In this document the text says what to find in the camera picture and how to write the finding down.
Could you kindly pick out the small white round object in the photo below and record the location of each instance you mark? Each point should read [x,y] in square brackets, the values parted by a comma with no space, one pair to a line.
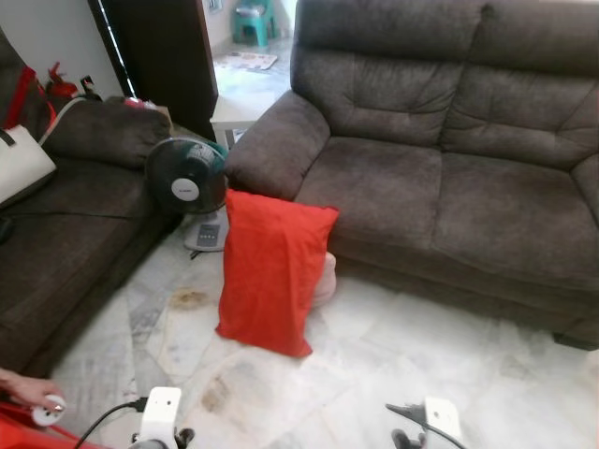
[49,412]

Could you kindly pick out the red pillow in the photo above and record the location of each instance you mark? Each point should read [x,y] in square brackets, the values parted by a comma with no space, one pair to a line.
[271,271]

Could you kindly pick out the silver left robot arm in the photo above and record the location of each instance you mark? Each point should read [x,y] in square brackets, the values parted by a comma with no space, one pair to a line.
[154,443]

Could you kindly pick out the pink pillow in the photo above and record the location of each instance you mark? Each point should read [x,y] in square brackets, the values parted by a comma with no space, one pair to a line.
[325,281]

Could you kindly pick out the brown fabric two-seat sofa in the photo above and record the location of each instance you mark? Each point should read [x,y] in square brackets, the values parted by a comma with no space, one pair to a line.
[449,187]

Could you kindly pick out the black floor fan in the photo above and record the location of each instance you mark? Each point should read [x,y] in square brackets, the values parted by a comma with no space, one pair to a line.
[185,178]

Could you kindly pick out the patterned floor mat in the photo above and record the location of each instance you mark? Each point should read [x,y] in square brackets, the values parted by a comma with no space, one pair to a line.
[245,61]

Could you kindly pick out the person's hand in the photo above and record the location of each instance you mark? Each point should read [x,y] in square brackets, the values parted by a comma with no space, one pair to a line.
[23,385]

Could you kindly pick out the red object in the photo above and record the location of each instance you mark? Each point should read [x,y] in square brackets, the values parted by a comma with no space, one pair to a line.
[23,432]

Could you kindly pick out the teal round basket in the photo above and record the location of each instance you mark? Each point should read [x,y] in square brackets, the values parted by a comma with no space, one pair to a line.
[221,147]

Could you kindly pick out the white cushion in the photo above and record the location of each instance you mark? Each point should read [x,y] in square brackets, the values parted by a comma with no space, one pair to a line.
[23,164]

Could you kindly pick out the brown cardboard box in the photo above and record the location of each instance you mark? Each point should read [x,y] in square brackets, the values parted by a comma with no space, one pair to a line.
[162,114]

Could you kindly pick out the white side table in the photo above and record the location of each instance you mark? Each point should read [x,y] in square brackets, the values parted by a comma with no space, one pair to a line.
[234,110]

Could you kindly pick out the red bag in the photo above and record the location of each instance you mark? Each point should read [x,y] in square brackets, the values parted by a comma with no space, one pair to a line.
[19,98]

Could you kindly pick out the dark wooden door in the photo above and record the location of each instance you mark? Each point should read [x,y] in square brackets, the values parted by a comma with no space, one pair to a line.
[159,56]

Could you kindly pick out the green plastic stool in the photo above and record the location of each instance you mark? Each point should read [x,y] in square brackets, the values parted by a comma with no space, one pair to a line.
[255,19]

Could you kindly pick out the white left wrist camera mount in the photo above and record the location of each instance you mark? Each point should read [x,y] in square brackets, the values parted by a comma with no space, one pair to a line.
[161,412]

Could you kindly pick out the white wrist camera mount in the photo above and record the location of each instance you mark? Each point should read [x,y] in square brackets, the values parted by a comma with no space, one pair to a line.
[161,412]
[443,419]

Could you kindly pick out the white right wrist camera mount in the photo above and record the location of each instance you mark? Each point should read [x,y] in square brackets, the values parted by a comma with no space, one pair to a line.
[443,419]

